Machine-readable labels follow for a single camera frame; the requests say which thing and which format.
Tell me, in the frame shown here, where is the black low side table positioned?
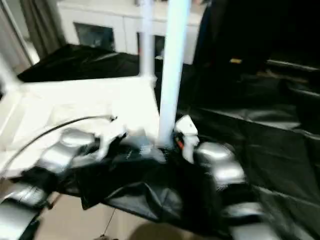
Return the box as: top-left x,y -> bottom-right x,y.
266,58 -> 320,77

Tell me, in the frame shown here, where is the black table mat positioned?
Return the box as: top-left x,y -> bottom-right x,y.
14,43 -> 320,240

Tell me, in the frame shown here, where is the white glass-door cabinet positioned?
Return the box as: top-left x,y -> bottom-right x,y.
56,0 -> 204,65

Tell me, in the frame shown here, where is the black camera cable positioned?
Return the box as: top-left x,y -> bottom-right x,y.
0,113 -> 119,176

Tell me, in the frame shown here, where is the white plastic table top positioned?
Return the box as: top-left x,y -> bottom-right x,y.
0,74 -> 169,181

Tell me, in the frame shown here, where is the grey curtain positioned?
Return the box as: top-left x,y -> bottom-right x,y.
19,0 -> 66,60

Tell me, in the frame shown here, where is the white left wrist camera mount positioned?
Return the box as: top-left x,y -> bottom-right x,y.
98,121 -> 129,161

